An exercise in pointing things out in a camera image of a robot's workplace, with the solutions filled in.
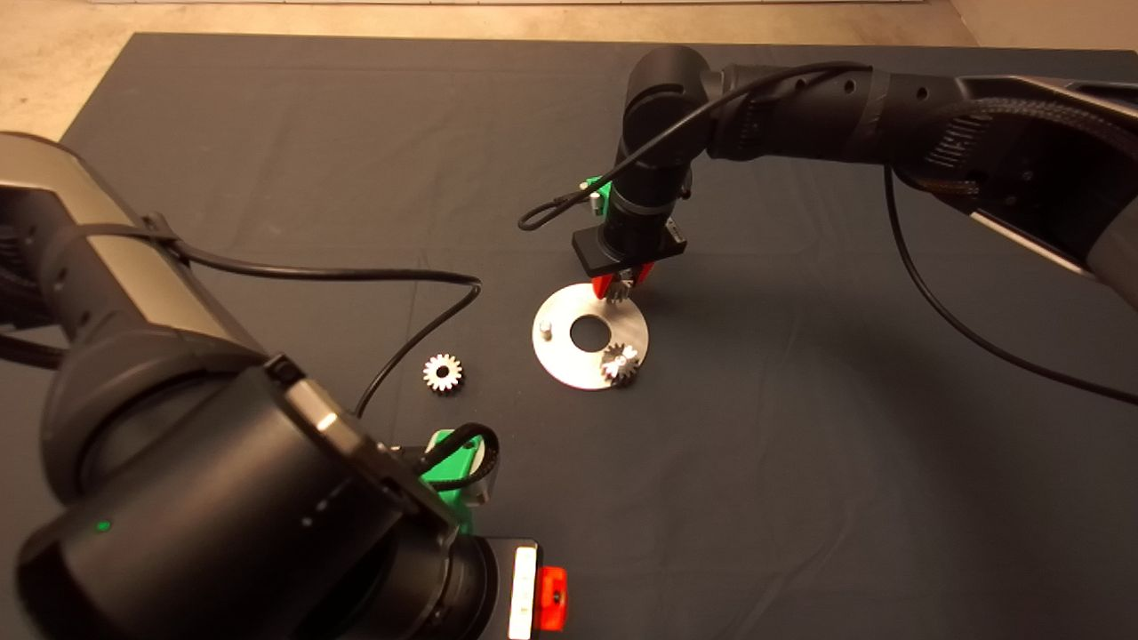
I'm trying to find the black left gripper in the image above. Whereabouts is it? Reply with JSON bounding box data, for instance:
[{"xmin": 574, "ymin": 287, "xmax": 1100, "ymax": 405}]
[{"xmin": 483, "ymin": 538, "xmax": 569, "ymax": 640}]

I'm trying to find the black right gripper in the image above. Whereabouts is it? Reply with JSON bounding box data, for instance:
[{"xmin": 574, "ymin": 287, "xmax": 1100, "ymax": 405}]
[{"xmin": 572, "ymin": 220, "xmax": 688, "ymax": 300}]

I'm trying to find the round metal carrier plate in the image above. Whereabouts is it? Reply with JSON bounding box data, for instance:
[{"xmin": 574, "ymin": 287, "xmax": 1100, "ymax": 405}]
[{"xmin": 532, "ymin": 282, "xmax": 650, "ymax": 391}]

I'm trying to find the dark grey table cloth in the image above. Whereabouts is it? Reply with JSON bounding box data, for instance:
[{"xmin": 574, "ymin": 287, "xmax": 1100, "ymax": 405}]
[{"xmin": 0, "ymin": 34, "xmax": 1138, "ymax": 640}]

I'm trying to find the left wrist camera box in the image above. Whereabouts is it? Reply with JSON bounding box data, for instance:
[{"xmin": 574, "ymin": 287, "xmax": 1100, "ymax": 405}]
[{"xmin": 468, "ymin": 439, "xmax": 503, "ymax": 508}]

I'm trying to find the green left camera mount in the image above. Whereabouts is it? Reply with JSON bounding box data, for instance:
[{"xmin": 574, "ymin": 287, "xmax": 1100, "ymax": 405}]
[{"xmin": 422, "ymin": 428, "xmax": 488, "ymax": 532}]

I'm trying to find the black left camera cable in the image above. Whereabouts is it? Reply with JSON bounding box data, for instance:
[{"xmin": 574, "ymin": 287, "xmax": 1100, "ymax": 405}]
[{"xmin": 62, "ymin": 213, "xmax": 503, "ymax": 492}]

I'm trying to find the black camera cable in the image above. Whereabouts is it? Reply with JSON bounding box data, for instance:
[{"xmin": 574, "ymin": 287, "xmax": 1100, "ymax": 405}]
[
  {"xmin": 518, "ymin": 60, "xmax": 1138, "ymax": 406},
  {"xmin": 62, "ymin": 213, "xmax": 503, "ymax": 492}
]

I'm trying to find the black right camera cable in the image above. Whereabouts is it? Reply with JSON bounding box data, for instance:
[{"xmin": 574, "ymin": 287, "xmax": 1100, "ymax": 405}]
[{"xmin": 518, "ymin": 60, "xmax": 1138, "ymax": 406}]

